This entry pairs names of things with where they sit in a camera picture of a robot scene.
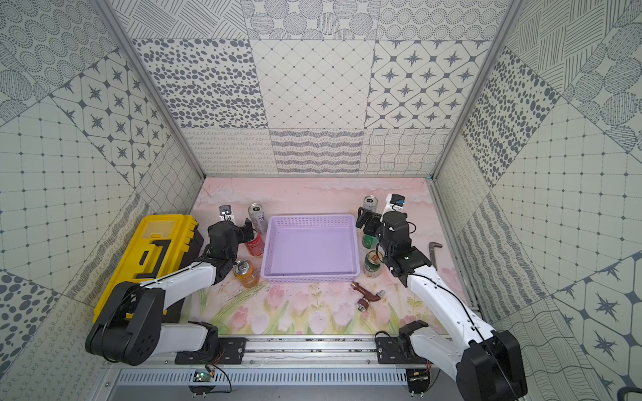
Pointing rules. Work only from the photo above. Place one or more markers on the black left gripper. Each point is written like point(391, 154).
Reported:
point(240, 232)

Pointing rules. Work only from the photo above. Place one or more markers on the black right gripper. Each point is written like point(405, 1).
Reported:
point(375, 219)

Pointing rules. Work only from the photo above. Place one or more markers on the green soda can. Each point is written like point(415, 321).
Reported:
point(369, 242)

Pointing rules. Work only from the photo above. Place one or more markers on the red cola can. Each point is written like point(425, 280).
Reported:
point(255, 246)

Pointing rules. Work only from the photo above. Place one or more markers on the white energy can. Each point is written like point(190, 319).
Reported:
point(370, 203)
point(258, 219)

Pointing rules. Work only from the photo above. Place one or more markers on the orange soda can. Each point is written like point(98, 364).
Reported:
point(246, 274)

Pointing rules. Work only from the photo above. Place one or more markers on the white energy can front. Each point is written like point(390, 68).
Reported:
point(258, 219)

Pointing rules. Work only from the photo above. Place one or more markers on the green gold-top can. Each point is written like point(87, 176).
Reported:
point(373, 262)

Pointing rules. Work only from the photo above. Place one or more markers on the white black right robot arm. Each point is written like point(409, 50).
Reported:
point(485, 364)

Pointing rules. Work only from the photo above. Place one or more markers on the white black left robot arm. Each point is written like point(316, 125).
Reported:
point(141, 320)

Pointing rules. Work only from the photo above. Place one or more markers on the lilac perforated plastic basket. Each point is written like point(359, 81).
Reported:
point(311, 248)

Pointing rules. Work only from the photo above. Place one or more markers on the grey hex key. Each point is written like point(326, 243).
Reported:
point(433, 246)

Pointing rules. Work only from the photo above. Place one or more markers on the yellow black toolbox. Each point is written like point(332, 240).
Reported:
point(161, 244)

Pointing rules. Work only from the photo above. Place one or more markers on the brown metal hand tool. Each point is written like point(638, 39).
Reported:
point(367, 297)

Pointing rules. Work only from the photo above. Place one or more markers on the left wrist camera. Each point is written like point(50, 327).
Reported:
point(225, 213)

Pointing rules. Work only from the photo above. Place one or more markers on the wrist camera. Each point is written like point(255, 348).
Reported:
point(397, 202)
point(225, 213)

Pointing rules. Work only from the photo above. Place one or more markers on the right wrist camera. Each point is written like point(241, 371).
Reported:
point(397, 202)

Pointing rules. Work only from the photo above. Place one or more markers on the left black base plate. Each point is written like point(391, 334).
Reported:
point(226, 350)

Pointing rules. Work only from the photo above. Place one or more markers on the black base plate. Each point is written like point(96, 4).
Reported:
point(392, 350)
point(226, 350)

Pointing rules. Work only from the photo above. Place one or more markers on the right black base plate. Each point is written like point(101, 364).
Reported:
point(392, 350)

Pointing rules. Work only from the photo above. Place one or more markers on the aluminium rail frame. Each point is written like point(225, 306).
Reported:
point(295, 361)

